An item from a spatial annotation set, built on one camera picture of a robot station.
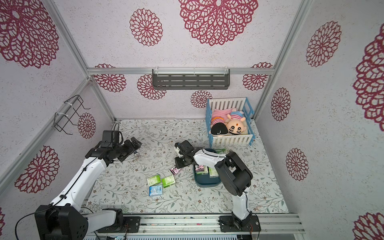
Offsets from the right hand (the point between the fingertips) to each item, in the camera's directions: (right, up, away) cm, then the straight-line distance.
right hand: (180, 163), depth 94 cm
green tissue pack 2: (-15, -8, -8) cm, 19 cm away
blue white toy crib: (+34, +27, +10) cm, 44 cm away
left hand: (-23, +11, -11) cm, 28 cm away
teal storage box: (+14, -9, -6) cm, 18 cm away
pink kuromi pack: (-3, -3, -4) cm, 6 cm away
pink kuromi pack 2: (+11, -2, -6) cm, 13 cm away
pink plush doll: (+25, +23, +5) cm, 34 cm away
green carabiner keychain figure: (+27, +7, +9) cm, 29 cm away
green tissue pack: (+20, -5, -4) cm, 21 cm away
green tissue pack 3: (-7, -9, -8) cm, 14 cm away
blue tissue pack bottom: (-13, -13, -11) cm, 21 cm away
